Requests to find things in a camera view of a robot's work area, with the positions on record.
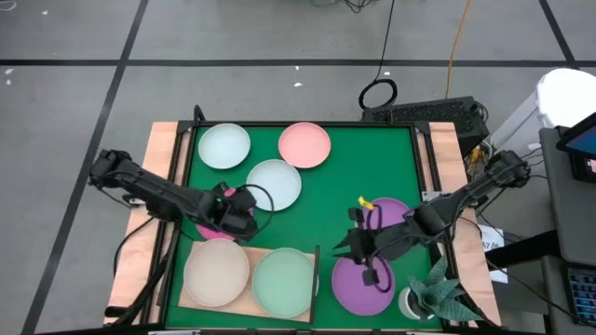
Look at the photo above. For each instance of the beige plate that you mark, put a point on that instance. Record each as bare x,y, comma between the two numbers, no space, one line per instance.
216,272

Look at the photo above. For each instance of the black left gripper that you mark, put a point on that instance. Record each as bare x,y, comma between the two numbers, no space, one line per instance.
233,211

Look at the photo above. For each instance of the grey cart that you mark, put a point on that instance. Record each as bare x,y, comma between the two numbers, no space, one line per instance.
568,218

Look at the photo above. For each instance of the magenta plate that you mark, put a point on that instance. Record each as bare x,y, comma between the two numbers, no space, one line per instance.
214,234

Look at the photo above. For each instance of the purple plate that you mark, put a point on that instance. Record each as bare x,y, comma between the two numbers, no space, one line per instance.
349,288
393,211

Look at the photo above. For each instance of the white bin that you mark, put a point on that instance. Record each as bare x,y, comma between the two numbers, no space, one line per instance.
568,95

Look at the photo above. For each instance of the light blue plate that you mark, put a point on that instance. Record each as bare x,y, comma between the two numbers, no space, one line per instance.
279,177
224,145

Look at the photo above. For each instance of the salmon pink plate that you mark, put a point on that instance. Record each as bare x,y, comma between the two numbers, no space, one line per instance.
304,144

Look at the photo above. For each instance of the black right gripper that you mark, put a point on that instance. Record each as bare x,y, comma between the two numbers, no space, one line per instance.
372,244

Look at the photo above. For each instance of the white paper sheet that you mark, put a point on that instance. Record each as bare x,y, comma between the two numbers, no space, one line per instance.
491,237

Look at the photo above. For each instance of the yellow tag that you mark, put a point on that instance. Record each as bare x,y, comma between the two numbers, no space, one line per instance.
365,203

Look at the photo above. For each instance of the black table frame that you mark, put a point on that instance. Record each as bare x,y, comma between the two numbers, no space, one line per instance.
302,124

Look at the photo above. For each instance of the green potted plant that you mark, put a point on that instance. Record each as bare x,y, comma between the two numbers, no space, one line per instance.
440,293

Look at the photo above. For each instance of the black computer tower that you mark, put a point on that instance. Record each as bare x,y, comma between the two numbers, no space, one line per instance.
433,114

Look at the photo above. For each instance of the green table mat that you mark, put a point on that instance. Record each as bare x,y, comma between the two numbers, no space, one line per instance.
326,195

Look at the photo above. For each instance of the black tablet screen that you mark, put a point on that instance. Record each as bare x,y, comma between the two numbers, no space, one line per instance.
584,144

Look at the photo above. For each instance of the white plant pot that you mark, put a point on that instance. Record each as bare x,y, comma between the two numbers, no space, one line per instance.
404,304

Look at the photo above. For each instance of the mint green plate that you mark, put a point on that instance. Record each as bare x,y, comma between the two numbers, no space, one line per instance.
283,282

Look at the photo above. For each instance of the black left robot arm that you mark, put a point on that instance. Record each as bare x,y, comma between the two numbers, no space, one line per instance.
153,193

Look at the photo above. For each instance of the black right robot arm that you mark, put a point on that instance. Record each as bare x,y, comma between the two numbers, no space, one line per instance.
465,193

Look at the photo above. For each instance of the backlit keyboard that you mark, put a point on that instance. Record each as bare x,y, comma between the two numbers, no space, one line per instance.
584,293

